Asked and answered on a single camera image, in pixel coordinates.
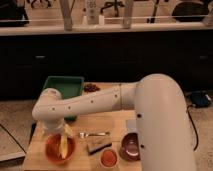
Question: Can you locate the purple bowl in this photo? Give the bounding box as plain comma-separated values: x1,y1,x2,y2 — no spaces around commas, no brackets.
119,132,140,161

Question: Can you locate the red bowl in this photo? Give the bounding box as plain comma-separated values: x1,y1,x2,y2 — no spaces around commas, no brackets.
45,134,75,165

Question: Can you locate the green plastic tray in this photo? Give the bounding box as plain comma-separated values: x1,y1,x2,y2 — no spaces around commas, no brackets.
42,75,85,122

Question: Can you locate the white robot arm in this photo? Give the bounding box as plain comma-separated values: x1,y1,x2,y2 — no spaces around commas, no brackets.
32,74,197,171

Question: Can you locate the black cable on floor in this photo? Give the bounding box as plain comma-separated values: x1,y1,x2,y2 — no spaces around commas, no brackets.
186,103,200,152

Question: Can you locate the blue object on floor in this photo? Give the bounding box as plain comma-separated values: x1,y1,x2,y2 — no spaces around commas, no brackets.
190,92,211,108

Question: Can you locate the small orange cup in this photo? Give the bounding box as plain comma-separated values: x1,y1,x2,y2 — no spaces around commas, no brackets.
99,148,118,169

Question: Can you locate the metal spoon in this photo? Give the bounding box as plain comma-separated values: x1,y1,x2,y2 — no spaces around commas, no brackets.
78,132,110,139

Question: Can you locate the brown sponge block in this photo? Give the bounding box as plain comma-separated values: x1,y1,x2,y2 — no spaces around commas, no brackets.
87,138,112,155

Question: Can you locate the yellow banana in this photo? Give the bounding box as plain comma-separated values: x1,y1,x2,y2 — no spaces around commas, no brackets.
59,124,73,159

